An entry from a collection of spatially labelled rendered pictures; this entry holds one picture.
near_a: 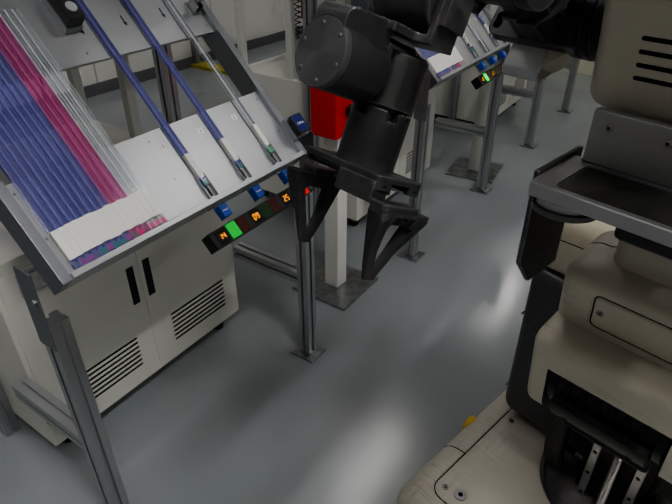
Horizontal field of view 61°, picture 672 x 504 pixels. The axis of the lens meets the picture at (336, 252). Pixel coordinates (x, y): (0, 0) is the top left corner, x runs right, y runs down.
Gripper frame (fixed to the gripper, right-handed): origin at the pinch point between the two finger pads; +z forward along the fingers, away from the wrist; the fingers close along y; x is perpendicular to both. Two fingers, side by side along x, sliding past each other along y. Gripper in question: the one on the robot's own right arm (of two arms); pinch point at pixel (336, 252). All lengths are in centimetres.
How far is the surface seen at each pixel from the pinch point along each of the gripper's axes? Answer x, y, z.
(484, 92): 211, -128, -40
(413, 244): 148, -94, 30
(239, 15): 99, -181, -35
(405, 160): 175, -133, 2
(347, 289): 118, -95, 50
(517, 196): 224, -98, 2
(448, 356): 120, -47, 52
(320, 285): 112, -103, 53
